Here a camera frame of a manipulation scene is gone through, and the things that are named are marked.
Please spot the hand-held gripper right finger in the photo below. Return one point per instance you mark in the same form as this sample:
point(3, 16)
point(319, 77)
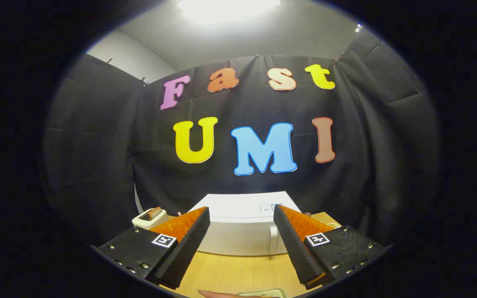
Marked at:
point(296, 248)

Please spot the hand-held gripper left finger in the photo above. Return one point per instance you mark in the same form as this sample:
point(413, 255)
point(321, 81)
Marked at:
point(189, 248)

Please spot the white microwave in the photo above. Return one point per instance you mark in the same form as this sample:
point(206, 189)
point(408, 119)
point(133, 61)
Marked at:
point(238, 231)

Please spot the toasted bread slice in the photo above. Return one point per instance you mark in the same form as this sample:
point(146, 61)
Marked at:
point(155, 213)

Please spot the white toaster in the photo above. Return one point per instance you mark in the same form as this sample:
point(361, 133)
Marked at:
point(141, 222)

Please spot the white rectangular plate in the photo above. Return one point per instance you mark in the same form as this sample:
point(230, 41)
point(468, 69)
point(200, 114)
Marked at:
point(263, 293)

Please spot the ceiling light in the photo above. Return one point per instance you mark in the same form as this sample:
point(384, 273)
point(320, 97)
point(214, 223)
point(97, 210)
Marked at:
point(228, 8)

